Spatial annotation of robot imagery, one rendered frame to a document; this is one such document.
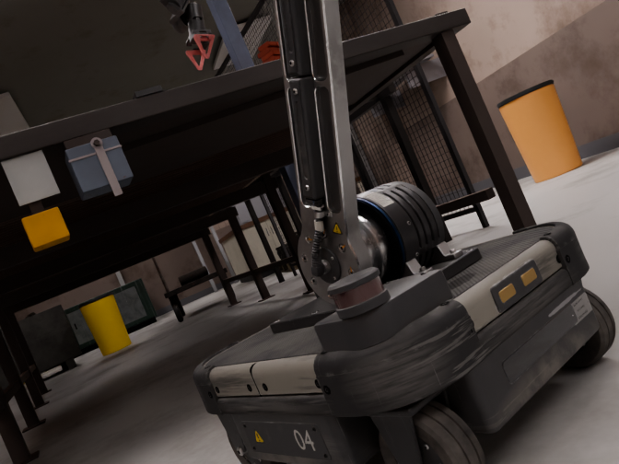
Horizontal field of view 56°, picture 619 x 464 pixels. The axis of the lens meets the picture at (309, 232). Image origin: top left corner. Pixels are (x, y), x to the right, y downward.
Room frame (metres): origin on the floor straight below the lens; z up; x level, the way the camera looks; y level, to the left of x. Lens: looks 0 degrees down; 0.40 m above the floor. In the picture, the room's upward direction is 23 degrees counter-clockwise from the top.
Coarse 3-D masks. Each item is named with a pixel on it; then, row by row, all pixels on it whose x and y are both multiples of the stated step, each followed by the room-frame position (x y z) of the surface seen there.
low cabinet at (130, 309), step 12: (120, 288) 9.13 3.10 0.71; (132, 288) 9.18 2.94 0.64; (144, 288) 9.24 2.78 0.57; (120, 300) 9.11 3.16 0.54; (132, 300) 9.16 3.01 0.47; (144, 300) 9.21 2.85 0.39; (72, 312) 8.89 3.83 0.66; (120, 312) 9.08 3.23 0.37; (132, 312) 9.13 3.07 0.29; (144, 312) 9.19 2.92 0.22; (156, 312) 9.25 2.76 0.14; (72, 324) 8.87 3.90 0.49; (84, 324) 8.91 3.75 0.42; (132, 324) 9.12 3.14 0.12; (144, 324) 9.20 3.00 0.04; (84, 336) 8.89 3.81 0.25; (84, 348) 8.91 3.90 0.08; (96, 348) 8.96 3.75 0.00
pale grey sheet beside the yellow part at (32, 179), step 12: (24, 156) 1.46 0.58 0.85; (36, 156) 1.47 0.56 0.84; (12, 168) 1.45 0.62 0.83; (24, 168) 1.46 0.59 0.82; (36, 168) 1.47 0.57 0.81; (48, 168) 1.48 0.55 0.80; (12, 180) 1.44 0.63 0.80; (24, 180) 1.45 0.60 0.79; (36, 180) 1.46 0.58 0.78; (48, 180) 1.47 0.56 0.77; (24, 192) 1.45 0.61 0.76; (36, 192) 1.46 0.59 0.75; (48, 192) 1.47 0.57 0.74; (24, 204) 1.45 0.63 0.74
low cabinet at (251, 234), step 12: (360, 180) 9.09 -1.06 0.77; (360, 192) 9.05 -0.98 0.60; (264, 216) 8.53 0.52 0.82; (288, 216) 8.67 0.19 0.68; (252, 228) 8.49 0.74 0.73; (264, 228) 8.54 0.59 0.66; (228, 240) 9.41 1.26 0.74; (252, 240) 8.47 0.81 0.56; (276, 240) 8.57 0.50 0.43; (228, 252) 9.83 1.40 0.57; (240, 252) 8.91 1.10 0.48; (252, 252) 8.44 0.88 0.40; (264, 252) 8.49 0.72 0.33; (276, 252) 8.54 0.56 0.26; (240, 264) 9.29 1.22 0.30; (264, 264) 8.47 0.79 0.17; (264, 276) 8.50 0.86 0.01
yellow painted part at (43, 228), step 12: (36, 204) 1.46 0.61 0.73; (36, 216) 1.42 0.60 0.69; (48, 216) 1.44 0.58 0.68; (60, 216) 1.45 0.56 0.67; (36, 228) 1.42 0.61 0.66; (48, 228) 1.43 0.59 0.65; (60, 228) 1.44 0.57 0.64; (36, 240) 1.42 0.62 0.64; (48, 240) 1.43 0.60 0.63; (60, 240) 1.46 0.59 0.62
